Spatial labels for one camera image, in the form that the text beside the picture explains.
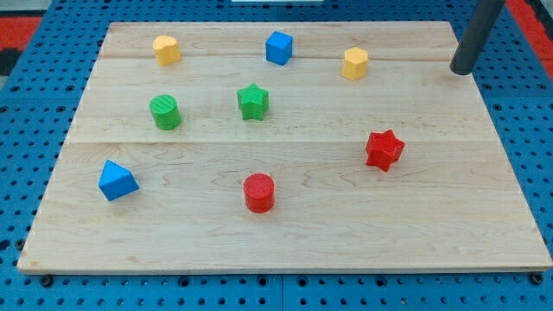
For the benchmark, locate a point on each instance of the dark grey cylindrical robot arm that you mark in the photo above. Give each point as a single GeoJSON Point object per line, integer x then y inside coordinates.
{"type": "Point", "coordinates": [475, 36]}

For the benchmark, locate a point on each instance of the green star block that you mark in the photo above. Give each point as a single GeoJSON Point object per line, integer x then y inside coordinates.
{"type": "Point", "coordinates": [253, 102]}

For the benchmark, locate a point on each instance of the red star block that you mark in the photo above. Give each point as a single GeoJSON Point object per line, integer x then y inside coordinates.
{"type": "Point", "coordinates": [383, 149]}

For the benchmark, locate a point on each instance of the red cylinder block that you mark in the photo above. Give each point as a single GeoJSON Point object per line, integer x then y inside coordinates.
{"type": "Point", "coordinates": [259, 191]}

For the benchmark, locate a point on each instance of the light wooden board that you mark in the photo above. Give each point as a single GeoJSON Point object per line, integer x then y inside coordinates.
{"type": "Point", "coordinates": [450, 204]}

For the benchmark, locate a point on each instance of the blue cube block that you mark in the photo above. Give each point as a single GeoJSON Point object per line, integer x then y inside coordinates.
{"type": "Point", "coordinates": [278, 48]}

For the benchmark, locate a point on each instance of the green cylinder block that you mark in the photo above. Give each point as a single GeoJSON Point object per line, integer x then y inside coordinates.
{"type": "Point", "coordinates": [164, 111]}

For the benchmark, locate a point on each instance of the yellow hexagon block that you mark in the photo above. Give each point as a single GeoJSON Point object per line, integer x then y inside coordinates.
{"type": "Point", "coordinates": [355, 63]}

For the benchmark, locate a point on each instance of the yellow heart block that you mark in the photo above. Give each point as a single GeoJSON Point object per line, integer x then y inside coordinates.
{"type": "Point", "coordinates": [166, 49]}

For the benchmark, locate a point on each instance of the blue triangle block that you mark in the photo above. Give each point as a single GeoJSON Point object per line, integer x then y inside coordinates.
{"type": "Point", "coordinates": [116, 181]}

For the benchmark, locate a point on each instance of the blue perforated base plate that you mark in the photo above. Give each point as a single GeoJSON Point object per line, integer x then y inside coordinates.
{"type": "Point", "coordinates": [42, 93]}

